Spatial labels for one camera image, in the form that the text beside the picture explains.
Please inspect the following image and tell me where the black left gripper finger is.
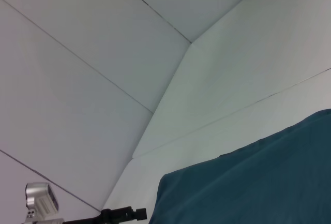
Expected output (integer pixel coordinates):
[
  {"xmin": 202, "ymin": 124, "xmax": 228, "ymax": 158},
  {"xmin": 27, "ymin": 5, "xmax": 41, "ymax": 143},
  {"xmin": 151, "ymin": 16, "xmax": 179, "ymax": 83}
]
[{"xmin": 110, "ymin": 206, "xmax": 148, "ymax": 222}]

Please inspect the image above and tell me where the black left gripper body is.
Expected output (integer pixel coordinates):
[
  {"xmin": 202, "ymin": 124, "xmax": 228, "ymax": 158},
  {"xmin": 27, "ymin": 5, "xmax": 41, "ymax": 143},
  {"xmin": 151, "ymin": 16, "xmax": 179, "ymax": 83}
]
[{"xmin": 62, "ymin": 208, "xmax": 112, "ymax": 224}]

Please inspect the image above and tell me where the teal blue printed t-shirt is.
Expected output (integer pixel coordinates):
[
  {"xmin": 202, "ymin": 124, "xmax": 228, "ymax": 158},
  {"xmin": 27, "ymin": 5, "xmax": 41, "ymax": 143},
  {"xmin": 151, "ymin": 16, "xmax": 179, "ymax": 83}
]
[{"xmin": 147, "ymin": 108, "xmax": 331, "ymax": 224}]

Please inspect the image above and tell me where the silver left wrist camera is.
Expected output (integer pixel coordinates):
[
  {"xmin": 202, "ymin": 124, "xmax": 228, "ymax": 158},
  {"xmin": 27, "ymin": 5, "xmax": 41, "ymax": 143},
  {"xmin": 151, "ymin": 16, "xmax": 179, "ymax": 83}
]
[{"xmin": 24, "ymin": 182, "xmax": 60, "ymax": 216}]

